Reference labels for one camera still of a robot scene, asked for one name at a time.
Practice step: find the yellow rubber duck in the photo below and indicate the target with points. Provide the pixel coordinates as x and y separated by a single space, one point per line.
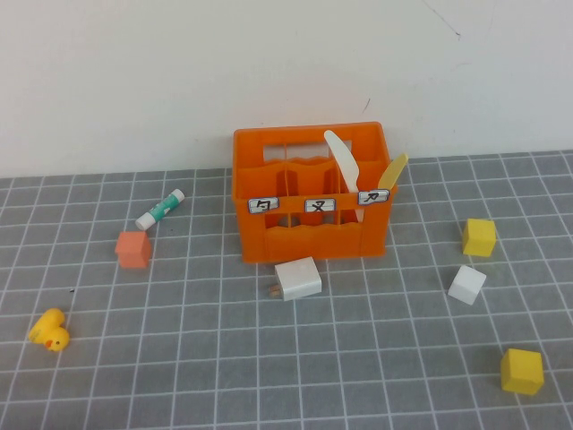
51 333

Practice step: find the white power adapter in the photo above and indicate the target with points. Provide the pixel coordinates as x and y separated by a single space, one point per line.
297 280

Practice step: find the white plastic knife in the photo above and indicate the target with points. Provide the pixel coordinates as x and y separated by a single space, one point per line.
342 157

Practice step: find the yellow plastic knife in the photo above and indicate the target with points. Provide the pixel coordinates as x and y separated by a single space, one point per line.
394 172

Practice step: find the white foam cube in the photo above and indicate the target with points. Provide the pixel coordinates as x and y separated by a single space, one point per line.
465 286

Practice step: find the white green glue stick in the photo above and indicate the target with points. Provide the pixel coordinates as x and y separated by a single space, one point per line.
159 210

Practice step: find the orange plastic cutlery crate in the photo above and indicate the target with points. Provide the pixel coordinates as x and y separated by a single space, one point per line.
313 242

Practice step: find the paper label knife character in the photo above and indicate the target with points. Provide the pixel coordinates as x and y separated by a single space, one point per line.
373 197

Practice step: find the paper label spoon character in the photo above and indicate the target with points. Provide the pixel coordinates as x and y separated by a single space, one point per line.
264 206

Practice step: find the paper label fork character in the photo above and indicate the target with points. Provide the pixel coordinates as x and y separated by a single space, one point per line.
320 205

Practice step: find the grey grid table mat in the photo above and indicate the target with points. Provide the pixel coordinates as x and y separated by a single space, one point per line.
179 380

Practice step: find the salmon orange house block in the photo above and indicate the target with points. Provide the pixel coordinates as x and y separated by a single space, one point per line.
133 253

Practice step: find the yellow foam cube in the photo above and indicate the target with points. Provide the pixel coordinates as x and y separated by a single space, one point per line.
479 239
521 372

